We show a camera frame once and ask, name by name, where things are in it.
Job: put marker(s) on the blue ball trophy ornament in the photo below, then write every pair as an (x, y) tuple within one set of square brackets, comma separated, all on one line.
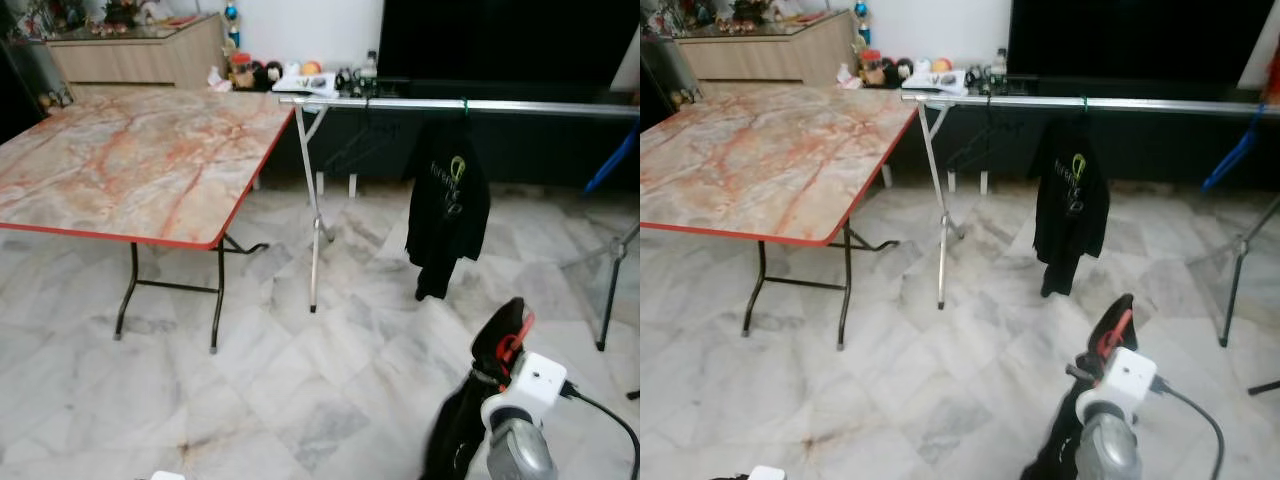
[(233, 12), (862, 10)]

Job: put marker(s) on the black printed t-shirt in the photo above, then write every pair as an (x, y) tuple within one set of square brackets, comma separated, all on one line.
[(1068, 215), (445, 215)]

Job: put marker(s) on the orange ball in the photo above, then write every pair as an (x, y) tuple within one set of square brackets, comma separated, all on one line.
[(311, 68), (942, 65)]

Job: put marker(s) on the marble pattern folding table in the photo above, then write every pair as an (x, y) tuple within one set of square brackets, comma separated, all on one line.
[(130, 160), (770, 160)]

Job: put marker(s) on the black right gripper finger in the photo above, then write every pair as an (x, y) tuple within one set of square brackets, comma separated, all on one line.
[(1098, 330), (500, 325)]

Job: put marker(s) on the green clothes hanger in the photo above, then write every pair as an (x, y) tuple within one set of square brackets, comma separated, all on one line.
[(464, 108), (1084, 106)]

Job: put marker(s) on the silver metal clothes rack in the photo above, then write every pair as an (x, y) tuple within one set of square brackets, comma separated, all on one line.
[(520, 106), (1150, 103)]

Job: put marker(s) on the blue plastic clothes hanger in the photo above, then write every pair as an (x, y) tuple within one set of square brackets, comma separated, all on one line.
[(612, 158), (1235, 149)]

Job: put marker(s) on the red tray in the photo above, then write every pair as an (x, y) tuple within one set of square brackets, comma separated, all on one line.
[(812, 18), (182, 20)]

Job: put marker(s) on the light wooden cabinet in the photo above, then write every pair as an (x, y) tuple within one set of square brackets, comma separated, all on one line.
[(130, 62), (760, 60)]

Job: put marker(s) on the white plastic bag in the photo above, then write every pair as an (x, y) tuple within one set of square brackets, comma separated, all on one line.
[(217, 80), (847, 78)]

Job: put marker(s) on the black jacket red stripe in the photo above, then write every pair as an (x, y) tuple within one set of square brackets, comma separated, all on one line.
[(455, 440), (1055, 450)]

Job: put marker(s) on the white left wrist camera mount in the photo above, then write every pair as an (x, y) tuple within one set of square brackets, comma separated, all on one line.
[(765, 474), (168, 476)]

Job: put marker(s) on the black television console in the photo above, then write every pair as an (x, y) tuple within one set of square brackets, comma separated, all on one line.
[(540, 150), (1160, 150)]

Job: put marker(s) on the black flat television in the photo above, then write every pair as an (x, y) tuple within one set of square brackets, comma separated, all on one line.
[(500, 40), (1130, 40)]

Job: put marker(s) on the dark glass display cabinet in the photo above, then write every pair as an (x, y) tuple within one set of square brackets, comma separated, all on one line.
[(15, 90), (655, 75)]

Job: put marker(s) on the dark potted plant ornament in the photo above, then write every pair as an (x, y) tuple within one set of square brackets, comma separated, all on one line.
[(127, 12), (755, 11)]

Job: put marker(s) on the black plush toy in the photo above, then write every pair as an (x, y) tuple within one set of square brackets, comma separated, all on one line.
[(266, 76), (898, 73)]

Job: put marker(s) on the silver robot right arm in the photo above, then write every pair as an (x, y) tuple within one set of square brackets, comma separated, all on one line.
[(522, 455), (1108, 450)]

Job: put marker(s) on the clear plastic bottle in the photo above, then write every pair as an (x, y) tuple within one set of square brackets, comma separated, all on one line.
[(369, 70), (999, 67)]

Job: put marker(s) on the red lid snack jar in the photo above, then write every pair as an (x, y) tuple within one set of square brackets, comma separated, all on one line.
[(871, 70), (240, 72)]

